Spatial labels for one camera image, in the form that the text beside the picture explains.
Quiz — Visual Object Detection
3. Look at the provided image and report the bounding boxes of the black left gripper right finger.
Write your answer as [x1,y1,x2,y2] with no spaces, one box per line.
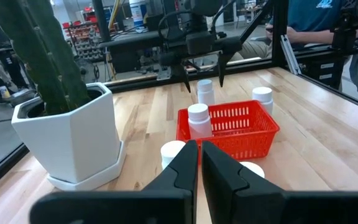
[201,140,358,224]

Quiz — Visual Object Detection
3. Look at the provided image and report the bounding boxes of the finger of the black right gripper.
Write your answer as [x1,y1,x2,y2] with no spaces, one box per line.
[178,63,192,93]
[217,52,230,88]

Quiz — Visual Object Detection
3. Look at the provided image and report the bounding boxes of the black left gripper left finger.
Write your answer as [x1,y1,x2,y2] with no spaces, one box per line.
[29,139,199,224]

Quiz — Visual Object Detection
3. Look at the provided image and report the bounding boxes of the white pill bottle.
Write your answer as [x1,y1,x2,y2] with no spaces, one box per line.
[187,103,213,140]
[239,161,265,180]
[160,140,186,170]
[252,86,274,116]
[196,78,216,106]

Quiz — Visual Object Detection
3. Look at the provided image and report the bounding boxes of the red plastic mesh basket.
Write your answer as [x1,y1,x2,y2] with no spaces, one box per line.
[175,100,281,161]

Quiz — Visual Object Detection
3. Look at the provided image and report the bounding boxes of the black background table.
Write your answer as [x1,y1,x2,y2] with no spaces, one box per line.
[99,30,167,74]

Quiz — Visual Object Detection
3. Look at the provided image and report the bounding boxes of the white cylindrical container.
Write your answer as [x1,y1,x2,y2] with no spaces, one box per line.
[128,0,149,30]

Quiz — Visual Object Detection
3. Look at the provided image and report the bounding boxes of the white pot saucer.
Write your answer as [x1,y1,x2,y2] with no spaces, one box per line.
[47,141,127,192]

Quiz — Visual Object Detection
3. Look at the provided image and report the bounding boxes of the person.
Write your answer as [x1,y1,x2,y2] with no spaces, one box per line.
[230,0,357,62]

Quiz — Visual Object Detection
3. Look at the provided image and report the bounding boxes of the black drawer cabinet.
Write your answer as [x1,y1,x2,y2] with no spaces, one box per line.
[296,51,349,91]

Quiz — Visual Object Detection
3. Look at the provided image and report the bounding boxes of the red parts bin shelf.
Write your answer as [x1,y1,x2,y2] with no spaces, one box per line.
[61,17,105,62]

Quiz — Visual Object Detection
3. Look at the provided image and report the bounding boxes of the white hexagonal plant pot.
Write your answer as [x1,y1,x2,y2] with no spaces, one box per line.
[11,82,122,184]

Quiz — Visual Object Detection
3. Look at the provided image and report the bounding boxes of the green cactus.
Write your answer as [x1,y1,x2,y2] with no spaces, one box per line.
[0,0,91,116]

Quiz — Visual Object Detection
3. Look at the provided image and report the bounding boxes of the silver metal bracket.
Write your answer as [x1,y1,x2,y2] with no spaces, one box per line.
[280,34,301,76]

